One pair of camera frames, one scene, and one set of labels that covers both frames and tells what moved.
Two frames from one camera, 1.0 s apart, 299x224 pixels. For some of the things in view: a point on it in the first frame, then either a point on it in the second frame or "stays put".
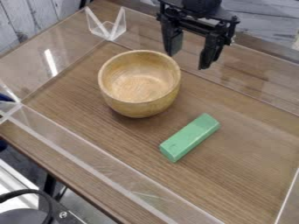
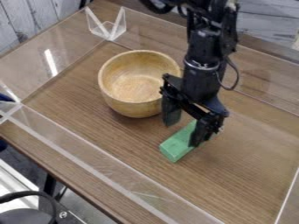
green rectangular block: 190,136 stays put
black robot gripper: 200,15 → 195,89
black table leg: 50,185 stays put
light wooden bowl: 139,82 stays put
